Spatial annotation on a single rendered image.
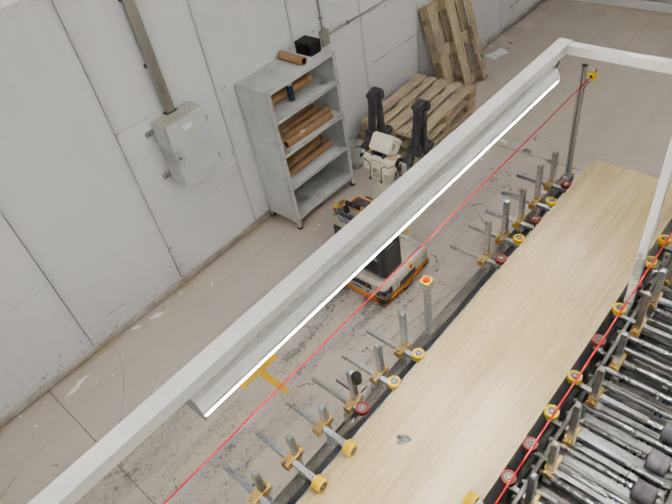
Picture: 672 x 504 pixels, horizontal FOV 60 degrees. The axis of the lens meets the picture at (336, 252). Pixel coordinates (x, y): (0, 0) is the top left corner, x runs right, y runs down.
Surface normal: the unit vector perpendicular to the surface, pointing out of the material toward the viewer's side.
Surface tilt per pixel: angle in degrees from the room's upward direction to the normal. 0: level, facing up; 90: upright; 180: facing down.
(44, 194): 90
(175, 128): 90
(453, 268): 0
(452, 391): 0
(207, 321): 0
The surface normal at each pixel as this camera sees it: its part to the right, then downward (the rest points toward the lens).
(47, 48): 0.74, 0.37
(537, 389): -0.15, -0.72
